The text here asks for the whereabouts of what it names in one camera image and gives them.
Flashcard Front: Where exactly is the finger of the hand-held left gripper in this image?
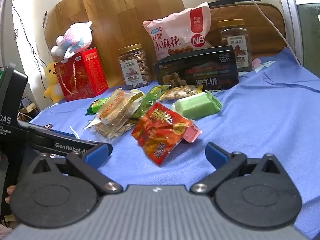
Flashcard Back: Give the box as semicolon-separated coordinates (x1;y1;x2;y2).
51;129;77;139
28;127;108;157

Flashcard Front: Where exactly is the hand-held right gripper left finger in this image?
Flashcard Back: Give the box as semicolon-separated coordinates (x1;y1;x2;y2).
25;144;123;193

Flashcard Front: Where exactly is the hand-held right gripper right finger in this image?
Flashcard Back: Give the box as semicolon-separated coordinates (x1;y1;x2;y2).
190;142;292;193

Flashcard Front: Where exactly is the pink snack packet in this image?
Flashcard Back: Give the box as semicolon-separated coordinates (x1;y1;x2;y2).
183;124;203;144

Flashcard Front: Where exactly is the small green snack packet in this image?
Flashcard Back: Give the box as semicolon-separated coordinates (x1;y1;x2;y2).
85;98;108;116

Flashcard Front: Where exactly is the clear cracker packet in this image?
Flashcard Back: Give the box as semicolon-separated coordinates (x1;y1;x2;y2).
93;88;141;141

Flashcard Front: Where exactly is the light green wafer packet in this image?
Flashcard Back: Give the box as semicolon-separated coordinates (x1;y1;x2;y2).
171;91;223;120

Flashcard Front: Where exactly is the red snack packet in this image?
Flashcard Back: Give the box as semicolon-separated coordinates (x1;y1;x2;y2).
131;102;195;167

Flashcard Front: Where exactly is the clear peanut packet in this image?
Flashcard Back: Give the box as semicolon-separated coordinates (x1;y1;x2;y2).
162;85;203;101

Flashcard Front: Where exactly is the dark green snack packet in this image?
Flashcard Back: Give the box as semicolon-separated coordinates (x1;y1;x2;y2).
131;85;171;119

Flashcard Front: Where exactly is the black cardboard box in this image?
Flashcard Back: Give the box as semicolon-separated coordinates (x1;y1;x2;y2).
153;45;240;92

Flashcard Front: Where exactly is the person's left hand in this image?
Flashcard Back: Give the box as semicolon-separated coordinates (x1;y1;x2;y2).
5;184;17;204

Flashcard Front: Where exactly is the small brown box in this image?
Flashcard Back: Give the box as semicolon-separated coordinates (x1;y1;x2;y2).
19;96;41;116

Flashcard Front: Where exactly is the blue bed sheet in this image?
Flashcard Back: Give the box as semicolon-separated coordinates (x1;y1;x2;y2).
29;47;320;240

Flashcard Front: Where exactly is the yellow duck plush toy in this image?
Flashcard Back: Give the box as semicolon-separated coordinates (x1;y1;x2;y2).
43;61;65;103

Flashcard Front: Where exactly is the red gift box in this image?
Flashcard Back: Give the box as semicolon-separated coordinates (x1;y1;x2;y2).
53;47;109;102

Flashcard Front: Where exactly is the pink and white plush toy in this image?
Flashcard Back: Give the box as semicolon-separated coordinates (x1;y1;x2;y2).
51;21;93;64

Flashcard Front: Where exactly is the cashew jar with gold lid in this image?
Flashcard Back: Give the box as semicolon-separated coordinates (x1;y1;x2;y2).
117;43;152;90

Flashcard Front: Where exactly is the dark nut jar, gold lid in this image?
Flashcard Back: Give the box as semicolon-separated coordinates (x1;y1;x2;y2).
216;19;253;73

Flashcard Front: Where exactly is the wooden board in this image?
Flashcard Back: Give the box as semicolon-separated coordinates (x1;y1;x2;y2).
44;0;186;98

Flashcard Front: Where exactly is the large pink snack bag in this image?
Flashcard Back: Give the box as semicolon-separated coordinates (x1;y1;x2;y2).
142;2;213;61

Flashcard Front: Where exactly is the brown cushion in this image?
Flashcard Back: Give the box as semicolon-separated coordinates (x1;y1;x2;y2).
208;2;287;55

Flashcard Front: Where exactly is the frosted glass sliding door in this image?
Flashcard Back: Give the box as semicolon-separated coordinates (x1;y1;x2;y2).
274;0;320;78

